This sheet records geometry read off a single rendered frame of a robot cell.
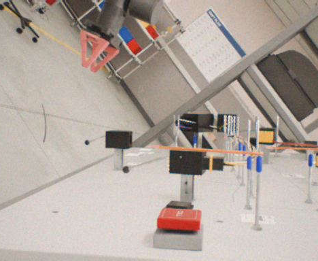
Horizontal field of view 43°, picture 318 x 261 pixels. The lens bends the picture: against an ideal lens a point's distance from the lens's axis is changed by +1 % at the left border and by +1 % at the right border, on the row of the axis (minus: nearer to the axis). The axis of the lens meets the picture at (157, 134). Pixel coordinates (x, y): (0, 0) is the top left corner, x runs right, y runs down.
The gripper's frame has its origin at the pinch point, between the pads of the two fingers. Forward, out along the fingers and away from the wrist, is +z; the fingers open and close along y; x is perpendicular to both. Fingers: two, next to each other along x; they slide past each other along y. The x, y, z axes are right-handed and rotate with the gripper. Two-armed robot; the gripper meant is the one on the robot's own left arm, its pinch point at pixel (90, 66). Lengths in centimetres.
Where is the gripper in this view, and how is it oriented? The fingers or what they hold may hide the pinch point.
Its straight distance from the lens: 98.3
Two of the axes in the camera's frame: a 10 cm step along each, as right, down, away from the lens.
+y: 2.1, 0.5, 9.8
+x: -8.9, -4.1, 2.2
